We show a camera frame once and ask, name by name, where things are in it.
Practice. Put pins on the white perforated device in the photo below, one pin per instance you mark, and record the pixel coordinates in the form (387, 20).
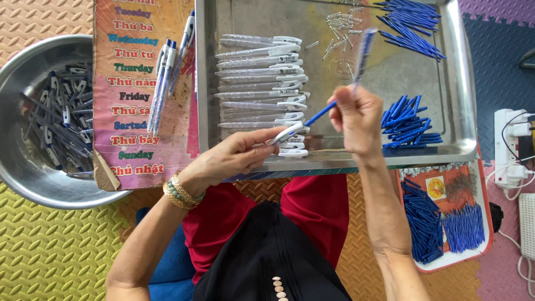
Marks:
(527, 225)

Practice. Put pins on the blue ink refill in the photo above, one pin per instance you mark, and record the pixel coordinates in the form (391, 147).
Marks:
(364, 54)

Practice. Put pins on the person's black top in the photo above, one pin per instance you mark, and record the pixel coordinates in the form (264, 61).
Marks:
(267, 259)

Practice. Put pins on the large steel tray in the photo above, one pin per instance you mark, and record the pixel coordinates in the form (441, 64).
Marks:
(401, 79)

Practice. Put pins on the heap of thin blue refills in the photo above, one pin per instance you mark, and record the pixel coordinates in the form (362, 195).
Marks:
(464, 228)

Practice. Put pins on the pile of blue ink refills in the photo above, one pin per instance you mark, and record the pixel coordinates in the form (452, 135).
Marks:
(411, 27)

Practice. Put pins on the small black object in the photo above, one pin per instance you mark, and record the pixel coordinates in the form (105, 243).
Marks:
(496, 216)

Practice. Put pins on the row of white pen clips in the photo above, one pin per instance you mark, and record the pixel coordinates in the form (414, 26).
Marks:
(430, 169)

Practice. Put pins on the white plug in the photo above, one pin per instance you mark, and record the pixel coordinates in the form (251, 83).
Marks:
(517, 172)
(520, 129)

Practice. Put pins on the heap of blue tubes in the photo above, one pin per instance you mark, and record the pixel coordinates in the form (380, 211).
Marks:
(422, 221)

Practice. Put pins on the heap of assembled pens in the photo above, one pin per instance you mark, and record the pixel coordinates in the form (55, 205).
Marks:
(62, 121)

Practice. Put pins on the person's right hand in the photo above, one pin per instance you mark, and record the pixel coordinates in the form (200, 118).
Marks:
(363, 121)

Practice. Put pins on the steel bowl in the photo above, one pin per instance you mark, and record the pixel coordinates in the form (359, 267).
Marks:
(19, 167)

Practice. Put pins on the white power strip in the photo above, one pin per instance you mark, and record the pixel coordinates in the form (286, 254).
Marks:
(501, 146)

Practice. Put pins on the row of clear pen barrels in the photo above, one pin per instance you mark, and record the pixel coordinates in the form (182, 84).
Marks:
(259, 79)

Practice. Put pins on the person's left hand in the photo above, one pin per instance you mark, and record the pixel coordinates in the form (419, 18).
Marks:
(225, 156)

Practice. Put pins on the heap of tiny springs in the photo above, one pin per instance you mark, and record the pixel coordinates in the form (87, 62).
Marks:
(459, 186)

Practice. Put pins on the blue cushion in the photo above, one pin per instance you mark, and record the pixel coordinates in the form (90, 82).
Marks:
(171, 259)

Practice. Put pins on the person's red trousers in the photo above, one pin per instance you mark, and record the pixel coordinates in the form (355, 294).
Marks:
(315, 209)

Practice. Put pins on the pile of blue grip pieces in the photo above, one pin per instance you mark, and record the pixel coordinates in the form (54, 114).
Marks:
(407, 123)

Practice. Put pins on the white red-rimmed plastic tray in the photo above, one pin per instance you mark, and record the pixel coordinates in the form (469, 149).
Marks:
(462, 261)

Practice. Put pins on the colourful weekday poster board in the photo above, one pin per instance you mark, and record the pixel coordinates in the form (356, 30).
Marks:
(129, 96)

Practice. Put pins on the single metal spring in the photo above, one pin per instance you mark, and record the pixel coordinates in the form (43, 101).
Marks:
(311, 45)

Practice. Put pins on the clear pen barrel white clip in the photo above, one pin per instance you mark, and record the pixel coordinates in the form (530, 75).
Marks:
(288, 133)

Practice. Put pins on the assembled blue white pen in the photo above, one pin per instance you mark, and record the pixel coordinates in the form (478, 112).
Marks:
(183, 52)
(158, 90)
(165, 90)

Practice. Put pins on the pile of small metal springs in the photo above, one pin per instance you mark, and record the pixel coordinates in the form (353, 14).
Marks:
(340, 27)

